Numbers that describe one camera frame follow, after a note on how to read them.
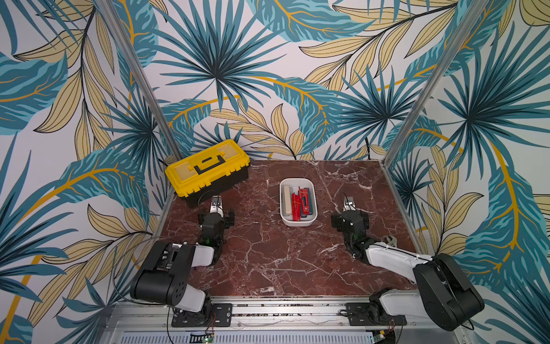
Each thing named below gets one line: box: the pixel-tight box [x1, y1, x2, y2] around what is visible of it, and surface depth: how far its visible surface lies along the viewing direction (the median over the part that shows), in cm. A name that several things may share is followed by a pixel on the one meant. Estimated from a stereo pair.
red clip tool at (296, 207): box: [291, 192, 302, 222], surface depth 98 cm
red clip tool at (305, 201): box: [298, 186, 311, 215], surface depth 102 cm
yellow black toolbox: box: [164, 139, 250, 208], surface depth 96 cm
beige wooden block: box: [283, 184, 292, 215], surface depth 99 cm
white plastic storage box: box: [279, 177, 318, 228], surface depth 101 cm
